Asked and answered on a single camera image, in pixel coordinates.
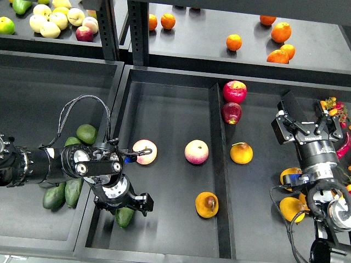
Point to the dark red apple on shelf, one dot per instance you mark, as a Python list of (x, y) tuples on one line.
[(84, 34)]

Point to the green pepper on shelf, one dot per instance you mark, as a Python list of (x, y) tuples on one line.
[(21, 6)]

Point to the yellow pear upper right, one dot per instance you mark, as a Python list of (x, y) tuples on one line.
[(291, 177)]

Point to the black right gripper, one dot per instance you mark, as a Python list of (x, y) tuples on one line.
[(313, 155)]

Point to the green avocado top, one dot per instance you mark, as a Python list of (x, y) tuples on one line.
[(87, 134)]

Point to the black shelf post left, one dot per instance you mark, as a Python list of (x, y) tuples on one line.
[(108, 31)]

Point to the large orange on shelf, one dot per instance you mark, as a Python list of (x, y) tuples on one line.
[(281, 32)]

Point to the pale yellow pear middle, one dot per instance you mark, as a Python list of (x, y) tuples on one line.
[(60, 19)]

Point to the black shelf post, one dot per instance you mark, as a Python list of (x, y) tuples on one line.
[(138, 18), (108, 31)]

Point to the orange shelf leftmost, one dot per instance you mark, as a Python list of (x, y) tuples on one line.
[(152, 22)]

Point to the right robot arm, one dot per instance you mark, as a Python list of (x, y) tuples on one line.
[(327, 200)]

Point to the pale yellow pear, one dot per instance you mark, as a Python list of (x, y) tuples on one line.
[(36, 21), (60, 19), (49, 30)]

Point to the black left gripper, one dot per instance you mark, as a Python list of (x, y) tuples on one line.
[(119, 195)]

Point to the pink peach on shelf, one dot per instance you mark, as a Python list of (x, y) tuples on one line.
[(91, 23)]

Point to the black middle tray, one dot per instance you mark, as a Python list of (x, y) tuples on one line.
[(172, 108)]

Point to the orange top right shelf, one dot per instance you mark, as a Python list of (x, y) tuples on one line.
[(267, 20)]

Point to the black shelf post right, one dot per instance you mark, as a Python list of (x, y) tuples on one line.
[(138, 18)]

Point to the yellow pear near divider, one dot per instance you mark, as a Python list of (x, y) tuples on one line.
[(241, 153)]

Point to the pale yellow pear left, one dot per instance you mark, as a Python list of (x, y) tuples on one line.
[(36, 21)]

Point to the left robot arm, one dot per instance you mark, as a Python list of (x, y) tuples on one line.
[(100, 165)]

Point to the yellow pear with brown stem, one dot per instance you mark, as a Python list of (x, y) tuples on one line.
[(206, 204)]

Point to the pink apple left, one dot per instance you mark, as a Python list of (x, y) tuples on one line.
[(148, 151)]

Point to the orange behind front orange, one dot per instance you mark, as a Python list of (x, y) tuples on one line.
[(289, 49)]

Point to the red chili pepper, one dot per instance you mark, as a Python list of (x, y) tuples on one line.
[(342, 151)]

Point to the orange on shelf centre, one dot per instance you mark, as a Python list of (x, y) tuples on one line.
[(234, 42)]

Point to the green avocado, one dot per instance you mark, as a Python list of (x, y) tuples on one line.
[(123, 216), (72, 140), (73, 191), (87, 134), (54, 197)]

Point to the pale yellow apple right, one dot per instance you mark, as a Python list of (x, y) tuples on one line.
[(75, 16)]

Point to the bright red apple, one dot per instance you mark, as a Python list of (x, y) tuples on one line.
[(235, 91)]

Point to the black left tray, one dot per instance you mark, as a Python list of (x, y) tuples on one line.
[(34, 89)]

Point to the orange front right shelf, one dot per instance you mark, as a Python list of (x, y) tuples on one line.
[(278, 56)]

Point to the green apple on shelf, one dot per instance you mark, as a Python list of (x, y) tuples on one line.
[(7, 26)]

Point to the yellow pear lower right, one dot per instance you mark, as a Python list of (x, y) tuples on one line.
[(290, 207)]

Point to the black tray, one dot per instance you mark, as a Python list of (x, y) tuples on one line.
[(172, 108), (34, 89)]

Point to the pale yellow pear front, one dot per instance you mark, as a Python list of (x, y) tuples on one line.
[(49, 30)]

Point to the pink apple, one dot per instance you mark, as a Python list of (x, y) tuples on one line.
[(196, 152), (148, 151)]

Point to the pink apple right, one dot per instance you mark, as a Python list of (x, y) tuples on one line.
[(196, 152)]

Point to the orange shelf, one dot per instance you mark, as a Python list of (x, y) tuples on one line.
[(168, 21), (267, 20), (278, 56), (152, 22)]

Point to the cherry tomato bunch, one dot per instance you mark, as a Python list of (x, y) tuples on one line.
[(336, 108)]

